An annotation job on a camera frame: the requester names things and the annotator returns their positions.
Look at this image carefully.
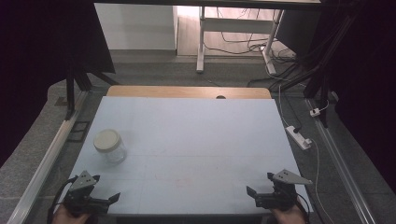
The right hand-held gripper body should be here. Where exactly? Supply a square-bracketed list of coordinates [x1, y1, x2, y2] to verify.
[255, 168, 313, 213]

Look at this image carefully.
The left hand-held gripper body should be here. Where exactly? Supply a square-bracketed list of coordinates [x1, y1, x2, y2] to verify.
[64, 170, 110, 217]

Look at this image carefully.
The cream round jar lid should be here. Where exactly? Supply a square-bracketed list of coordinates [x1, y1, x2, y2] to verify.
[92, 129, 121, 153]

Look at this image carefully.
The person's right hand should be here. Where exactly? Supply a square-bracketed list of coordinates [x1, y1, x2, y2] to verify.
[269, 204, 308, 224]

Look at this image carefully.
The person's left hand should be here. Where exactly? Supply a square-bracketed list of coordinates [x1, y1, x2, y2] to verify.
[50, 203, 92, 224]

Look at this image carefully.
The white power strip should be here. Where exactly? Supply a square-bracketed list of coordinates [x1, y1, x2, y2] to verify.
[285, 125, 313, 151]

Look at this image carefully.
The white foam board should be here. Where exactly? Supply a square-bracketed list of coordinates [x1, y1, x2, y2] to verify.
[53, 95, 314, 217]

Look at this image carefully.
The black metal stand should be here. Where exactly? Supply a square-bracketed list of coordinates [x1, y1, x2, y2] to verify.
[64, 55, 121, 121]
[269, 12, 358, 129]

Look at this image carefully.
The black curtain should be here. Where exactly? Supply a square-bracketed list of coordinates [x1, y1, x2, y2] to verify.
[311, 0, 396, 194]
[0, 0, 117, 167]

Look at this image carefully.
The white cabinet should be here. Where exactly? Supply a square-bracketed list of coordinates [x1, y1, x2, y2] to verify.
[94, 3, 179, 51]

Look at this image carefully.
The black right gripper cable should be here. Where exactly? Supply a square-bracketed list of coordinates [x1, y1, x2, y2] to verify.
[294, 193, 313, 220]

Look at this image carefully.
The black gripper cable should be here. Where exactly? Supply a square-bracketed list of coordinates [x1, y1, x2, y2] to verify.
[294, 193, 313, 220]
[46, 175, 78, 224]

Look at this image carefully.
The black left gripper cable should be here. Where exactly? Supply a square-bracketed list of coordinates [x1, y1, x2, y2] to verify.
[46, 175, 78, 224]

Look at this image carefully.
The aluminium rail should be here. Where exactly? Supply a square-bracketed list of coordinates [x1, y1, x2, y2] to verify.
[304, 97, 378, 224]
[6, 90, 90, 224]

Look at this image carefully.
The thin white cable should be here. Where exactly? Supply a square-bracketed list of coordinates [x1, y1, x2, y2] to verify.
[277, 83, 336, 224]

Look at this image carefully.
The black square frame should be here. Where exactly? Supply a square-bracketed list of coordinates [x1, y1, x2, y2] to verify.
[66, 120, 92, 144]

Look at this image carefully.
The black plug with cable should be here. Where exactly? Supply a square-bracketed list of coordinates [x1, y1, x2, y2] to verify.
[281, 90, 304, 134]

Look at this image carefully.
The white frame desk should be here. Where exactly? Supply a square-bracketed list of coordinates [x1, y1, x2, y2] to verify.
[92, 0, 322, 76]

